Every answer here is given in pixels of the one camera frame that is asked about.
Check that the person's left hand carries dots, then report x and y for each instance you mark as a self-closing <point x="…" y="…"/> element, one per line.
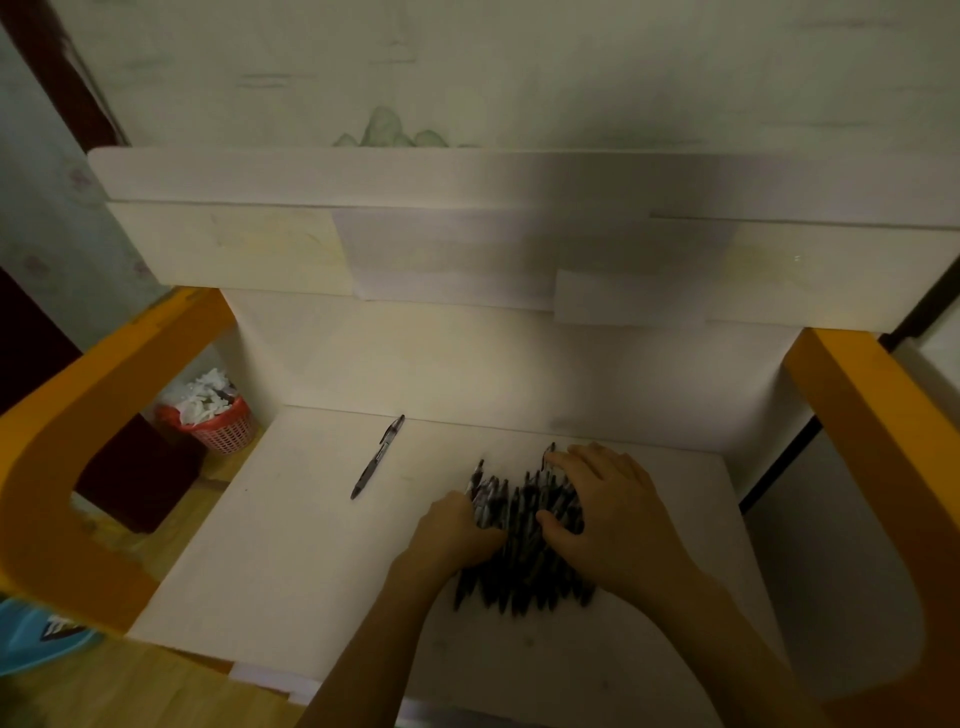
<point x="450" y="536"/>

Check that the person's right hand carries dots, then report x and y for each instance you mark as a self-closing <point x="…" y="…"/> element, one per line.
<point x="622" y="525"/>

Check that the pile of black pens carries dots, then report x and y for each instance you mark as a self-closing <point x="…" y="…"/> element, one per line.
<point x="525" y="562"/>

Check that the black gel pen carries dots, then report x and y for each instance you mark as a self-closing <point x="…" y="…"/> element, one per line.
<point x="377" y="457"/>

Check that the person's left forearm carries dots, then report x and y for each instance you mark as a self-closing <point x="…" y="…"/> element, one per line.
<point x="367" y="660"/>

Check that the person's right forearm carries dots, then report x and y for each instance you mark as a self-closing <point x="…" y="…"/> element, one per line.
<point x="735" y="667"/>

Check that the small white paper strip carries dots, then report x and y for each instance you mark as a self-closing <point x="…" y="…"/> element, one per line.
<point x="630" y="300"/>

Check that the red plastic basket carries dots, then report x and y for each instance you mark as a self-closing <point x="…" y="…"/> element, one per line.
<point x="225" y="435"/>

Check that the large white paper sheet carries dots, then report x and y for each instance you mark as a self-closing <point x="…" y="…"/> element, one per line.
<point x="450" y="255"/>

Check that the crumpled white paper trash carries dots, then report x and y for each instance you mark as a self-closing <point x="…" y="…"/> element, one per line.
<point x="199" y="397"/>

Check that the black and white packet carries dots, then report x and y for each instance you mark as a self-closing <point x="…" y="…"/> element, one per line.
<point x="60" y="628"/>

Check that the blue plastic basin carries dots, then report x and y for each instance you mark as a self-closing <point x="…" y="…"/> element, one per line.
<point x="19" y="645"/>

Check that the dark brown corner trim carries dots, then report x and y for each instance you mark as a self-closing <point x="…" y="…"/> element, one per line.
<point x="52" y="67"/>

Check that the dark brown door frame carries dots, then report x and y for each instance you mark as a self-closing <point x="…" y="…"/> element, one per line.
<point x="30" y="345"/>

